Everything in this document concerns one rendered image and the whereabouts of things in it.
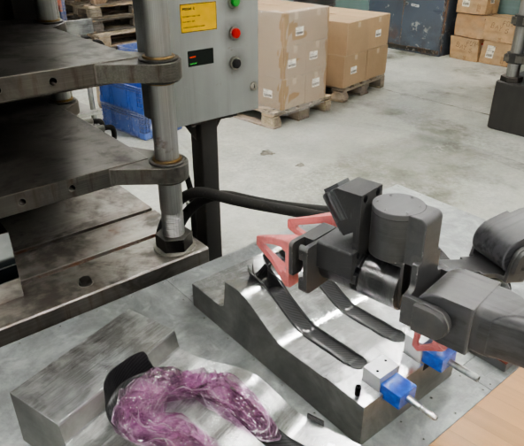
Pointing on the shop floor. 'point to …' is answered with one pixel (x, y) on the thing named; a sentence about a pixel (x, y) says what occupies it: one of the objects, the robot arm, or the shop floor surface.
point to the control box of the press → (210, 87)
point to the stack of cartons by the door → (481, 33)
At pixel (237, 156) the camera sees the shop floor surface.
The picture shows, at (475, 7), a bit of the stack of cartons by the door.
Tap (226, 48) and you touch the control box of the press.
